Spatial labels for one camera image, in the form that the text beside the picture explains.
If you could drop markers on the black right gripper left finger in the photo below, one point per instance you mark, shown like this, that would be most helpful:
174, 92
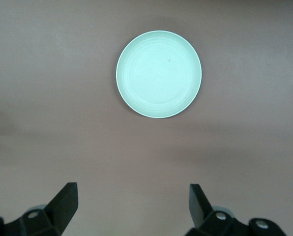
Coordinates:
60, 211

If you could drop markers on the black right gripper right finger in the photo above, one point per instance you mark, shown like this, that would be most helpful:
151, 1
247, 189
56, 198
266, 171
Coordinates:
203, 216

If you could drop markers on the green round plate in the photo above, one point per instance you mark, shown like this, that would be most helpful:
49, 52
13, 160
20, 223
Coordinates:
158, 73

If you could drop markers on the brown table cloth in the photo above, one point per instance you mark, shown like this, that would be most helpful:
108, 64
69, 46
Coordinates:
63, 98

